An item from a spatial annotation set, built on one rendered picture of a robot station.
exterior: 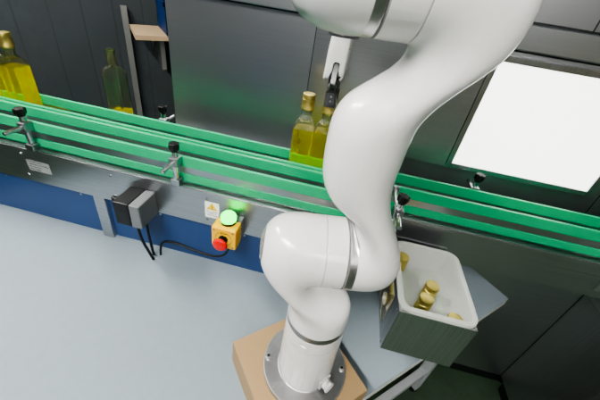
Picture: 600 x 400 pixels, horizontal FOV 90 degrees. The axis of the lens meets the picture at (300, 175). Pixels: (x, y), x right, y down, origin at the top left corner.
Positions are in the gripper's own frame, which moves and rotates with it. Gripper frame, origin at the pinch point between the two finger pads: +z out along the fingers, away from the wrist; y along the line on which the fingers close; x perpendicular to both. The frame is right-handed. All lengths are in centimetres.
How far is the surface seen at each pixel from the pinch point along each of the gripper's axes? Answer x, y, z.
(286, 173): -8.3, 6.5, 22.4
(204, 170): -29.8, 14.1, 22.6
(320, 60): -6.1, -11.7, -6.3
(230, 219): -19.1, 20.7, 31.3
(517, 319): 93, -16, 82
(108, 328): -43, 43, 58
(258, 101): -24.6, -14.6, 10.6
